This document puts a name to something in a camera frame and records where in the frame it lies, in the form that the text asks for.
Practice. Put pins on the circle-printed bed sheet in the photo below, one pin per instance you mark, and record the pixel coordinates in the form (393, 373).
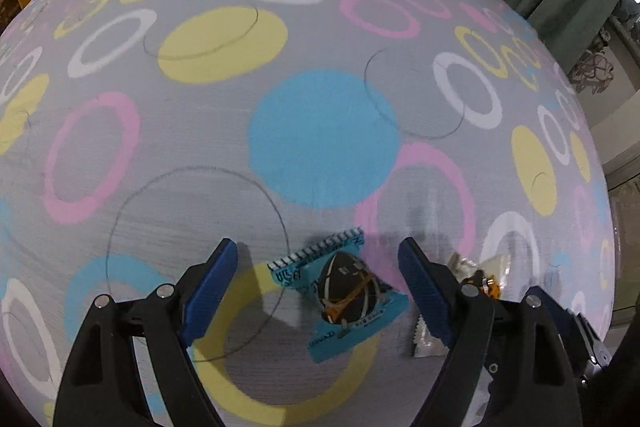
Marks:
(200, 132)

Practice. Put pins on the clear plastic wrapper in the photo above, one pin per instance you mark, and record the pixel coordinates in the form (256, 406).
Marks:
(492, 264)

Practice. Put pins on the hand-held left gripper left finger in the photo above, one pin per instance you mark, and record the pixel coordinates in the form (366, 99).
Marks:
(210, 287)

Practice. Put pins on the white serrated wrapper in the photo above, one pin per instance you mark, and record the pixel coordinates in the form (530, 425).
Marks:
(426, 344)

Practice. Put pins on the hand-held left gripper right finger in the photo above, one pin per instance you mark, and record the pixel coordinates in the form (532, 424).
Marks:
(422, 292)

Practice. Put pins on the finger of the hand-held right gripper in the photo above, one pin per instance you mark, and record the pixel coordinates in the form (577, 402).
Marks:
(562, 307)

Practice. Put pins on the blue snack wrapper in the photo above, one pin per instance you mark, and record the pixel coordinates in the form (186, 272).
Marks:
(345, 297)

